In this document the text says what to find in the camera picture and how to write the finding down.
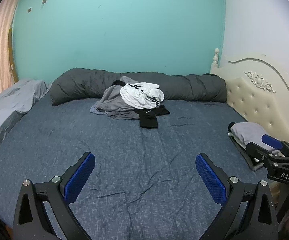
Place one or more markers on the crumpled black garment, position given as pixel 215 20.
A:
pixel 148 120

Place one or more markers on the wooden window frame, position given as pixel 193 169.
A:
pixel 10 52

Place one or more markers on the white polo shirt black trim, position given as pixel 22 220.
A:
pixel 134 97

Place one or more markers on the cream tufted headboard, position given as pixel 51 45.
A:
pixel 254 100

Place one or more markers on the folded black garment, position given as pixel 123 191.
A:
pixel 230 127

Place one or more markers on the light grey blanket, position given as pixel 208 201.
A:
pixel 7 105

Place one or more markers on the crumpled grey garment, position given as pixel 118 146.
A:
pixel 112 100

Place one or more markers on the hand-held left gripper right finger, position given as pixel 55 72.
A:
pixel 210 180

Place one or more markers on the folded light grey garment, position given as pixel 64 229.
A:
pixel 249 132

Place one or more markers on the rolled dark grey duvet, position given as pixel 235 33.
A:
pixel 84 85

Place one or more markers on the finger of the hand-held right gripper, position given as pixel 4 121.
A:
pixel 272 141
pixel 255 151

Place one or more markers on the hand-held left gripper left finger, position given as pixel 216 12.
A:
pixel 80 177

